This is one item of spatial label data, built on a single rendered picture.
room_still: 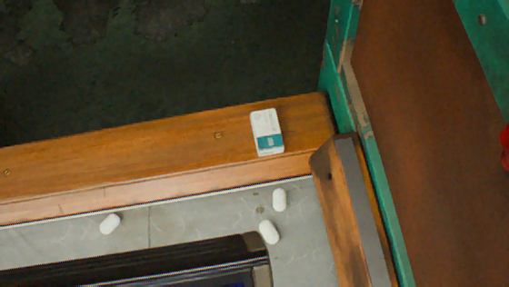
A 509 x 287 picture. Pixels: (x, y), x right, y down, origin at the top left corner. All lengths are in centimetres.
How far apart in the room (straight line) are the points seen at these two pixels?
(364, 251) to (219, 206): 24
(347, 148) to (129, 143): 31
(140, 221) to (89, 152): 12
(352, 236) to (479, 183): 28
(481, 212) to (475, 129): 7
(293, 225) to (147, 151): 22
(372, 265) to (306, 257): 15
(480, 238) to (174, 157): 49
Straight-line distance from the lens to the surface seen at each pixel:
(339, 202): 78
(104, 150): 91
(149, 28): 198
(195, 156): 88
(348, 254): 77
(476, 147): 51
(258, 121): 88
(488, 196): 50
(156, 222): 88
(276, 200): 86
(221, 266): 47
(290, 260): 86
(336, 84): 88
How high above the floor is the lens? 156
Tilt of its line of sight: 63 degrees down
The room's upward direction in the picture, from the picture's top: straight up
